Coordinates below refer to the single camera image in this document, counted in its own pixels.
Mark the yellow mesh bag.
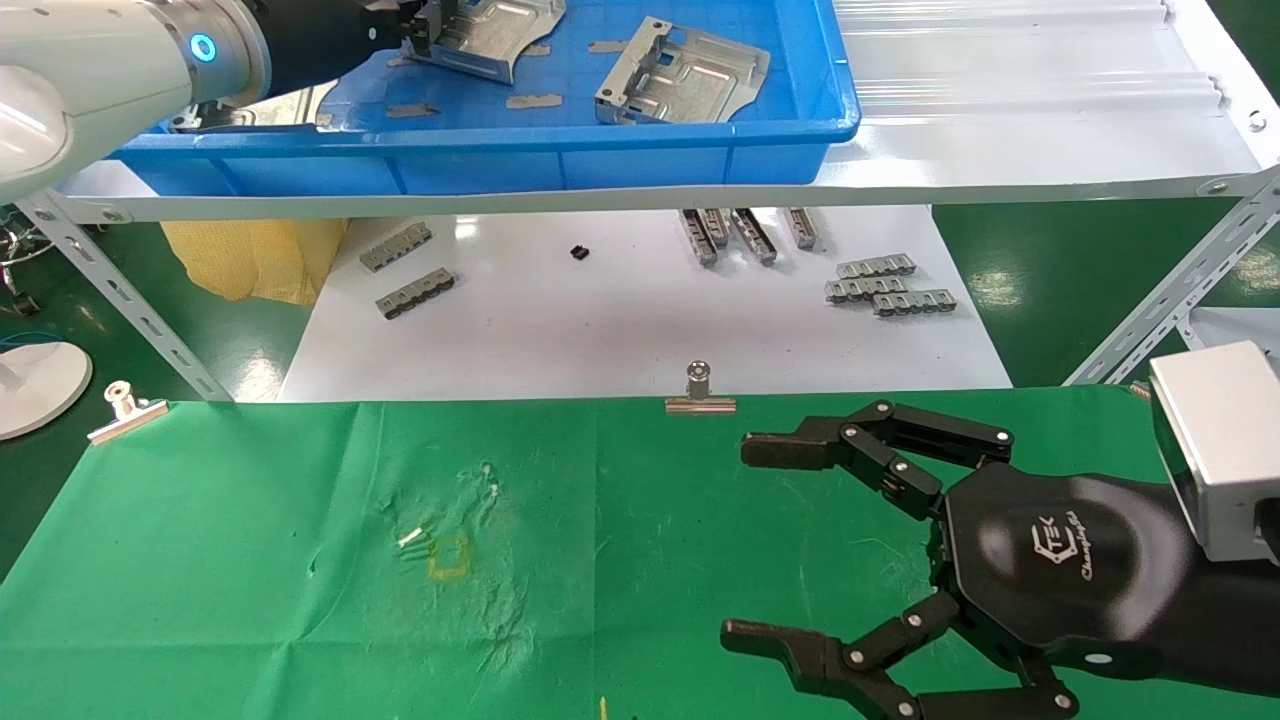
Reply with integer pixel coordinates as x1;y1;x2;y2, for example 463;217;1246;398
160;218;351;307

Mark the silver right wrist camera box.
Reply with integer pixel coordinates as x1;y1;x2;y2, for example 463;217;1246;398
1148;340;1280;564

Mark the green table cloth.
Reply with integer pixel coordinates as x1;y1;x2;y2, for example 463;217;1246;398
0;385;1280;720

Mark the white slotted-angle shelf rack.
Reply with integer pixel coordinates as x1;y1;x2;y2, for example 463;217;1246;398
15;0;1280;403

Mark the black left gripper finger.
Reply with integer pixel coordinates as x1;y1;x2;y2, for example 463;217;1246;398
400;3;447;58

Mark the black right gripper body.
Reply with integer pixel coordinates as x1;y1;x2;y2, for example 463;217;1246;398
933;468;1280;697

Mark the white round floor base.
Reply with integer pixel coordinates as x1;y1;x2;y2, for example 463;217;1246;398
0;340;94;442

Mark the grey notched metal strip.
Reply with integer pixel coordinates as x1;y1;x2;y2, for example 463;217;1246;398
836;253;917;280
824;277;908;303
872;289;958;318
359;221;434;274
375;269;458;320

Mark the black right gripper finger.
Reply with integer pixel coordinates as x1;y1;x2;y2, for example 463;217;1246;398
720;590;1081;720
740;400;1014;522

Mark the stamped metal bracket plate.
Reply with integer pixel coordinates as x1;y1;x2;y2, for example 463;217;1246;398
166;84;337;133
595;17;772;127
413;0;567;87

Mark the blue plastic bin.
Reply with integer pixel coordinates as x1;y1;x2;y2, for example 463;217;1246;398
105;0;862;199

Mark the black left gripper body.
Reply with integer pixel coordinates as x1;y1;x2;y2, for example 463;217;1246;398
245;0;407;97

